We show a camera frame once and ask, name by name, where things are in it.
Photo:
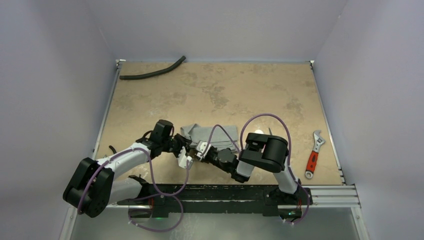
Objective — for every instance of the grey cloth napkin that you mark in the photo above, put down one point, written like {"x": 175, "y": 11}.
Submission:
{"x": 219, "y": 139}

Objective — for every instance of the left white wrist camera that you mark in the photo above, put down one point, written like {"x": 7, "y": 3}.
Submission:
{"x": 184, "y": 160}

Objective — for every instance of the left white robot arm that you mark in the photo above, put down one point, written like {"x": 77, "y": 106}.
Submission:
{"x": 95, "y": 183}

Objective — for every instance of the aluminium frame rail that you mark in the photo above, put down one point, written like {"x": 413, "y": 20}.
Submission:
{"x": 332, "y": 196}

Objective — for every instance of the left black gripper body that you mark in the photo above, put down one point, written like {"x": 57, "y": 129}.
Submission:
{"x": 173, "y": 145}

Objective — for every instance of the red adjustable wrench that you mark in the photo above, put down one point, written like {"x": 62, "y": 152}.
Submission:
{"x": 313, "y": 158}

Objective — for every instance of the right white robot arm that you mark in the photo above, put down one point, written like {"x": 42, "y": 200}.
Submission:
{"x": 263, "y": 151}

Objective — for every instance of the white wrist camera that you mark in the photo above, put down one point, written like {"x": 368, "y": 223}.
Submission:
{"x": 202, "y": 149}
{"x": 184, "y": 160}

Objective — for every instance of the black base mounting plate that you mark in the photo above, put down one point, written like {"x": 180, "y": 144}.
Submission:
{"x": 266, "y": 200}

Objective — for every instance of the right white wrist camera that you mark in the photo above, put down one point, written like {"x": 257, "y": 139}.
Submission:
{"x": 202, "y": 149}

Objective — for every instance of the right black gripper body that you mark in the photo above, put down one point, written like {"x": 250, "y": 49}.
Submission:
{"x": 208, "y": 154}

